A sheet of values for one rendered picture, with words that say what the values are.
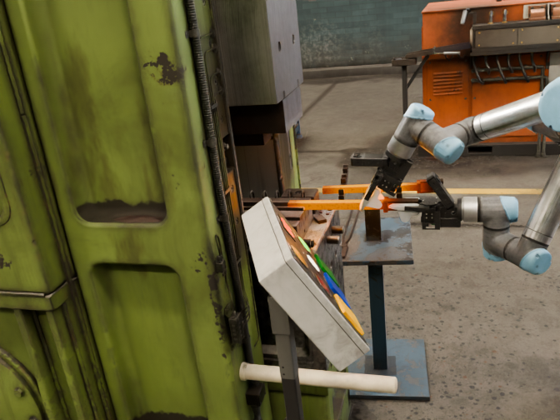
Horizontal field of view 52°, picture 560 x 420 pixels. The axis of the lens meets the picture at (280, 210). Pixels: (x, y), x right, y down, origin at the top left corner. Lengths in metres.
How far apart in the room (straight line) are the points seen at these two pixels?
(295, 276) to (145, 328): 0.80
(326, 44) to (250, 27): 8.03
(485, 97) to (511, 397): 3.22
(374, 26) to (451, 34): 4.24
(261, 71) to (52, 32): 0.53
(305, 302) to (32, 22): 0.94
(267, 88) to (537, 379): 1.76
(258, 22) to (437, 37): 3.80
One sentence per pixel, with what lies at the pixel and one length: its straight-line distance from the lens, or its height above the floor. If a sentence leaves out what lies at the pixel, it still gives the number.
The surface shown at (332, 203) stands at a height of 1.01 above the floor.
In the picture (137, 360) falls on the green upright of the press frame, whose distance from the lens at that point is 1.90.
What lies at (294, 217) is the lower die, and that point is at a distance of 1.79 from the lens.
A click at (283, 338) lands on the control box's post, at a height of 0.92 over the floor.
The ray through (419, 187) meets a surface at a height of 0.92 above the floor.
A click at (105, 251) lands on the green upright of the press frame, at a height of 1.04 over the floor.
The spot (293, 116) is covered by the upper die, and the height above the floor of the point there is 1.30.
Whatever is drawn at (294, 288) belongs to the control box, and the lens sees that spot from 1.11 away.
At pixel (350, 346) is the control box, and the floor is 0.98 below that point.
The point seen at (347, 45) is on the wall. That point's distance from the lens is 9.52.
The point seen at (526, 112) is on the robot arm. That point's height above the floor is 1.30.
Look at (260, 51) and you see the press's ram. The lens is 1.57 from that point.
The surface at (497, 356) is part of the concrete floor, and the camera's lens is 2.84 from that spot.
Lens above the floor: 1.69
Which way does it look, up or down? 22 degrees down
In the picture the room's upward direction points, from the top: 7 degrees counter-clockwise
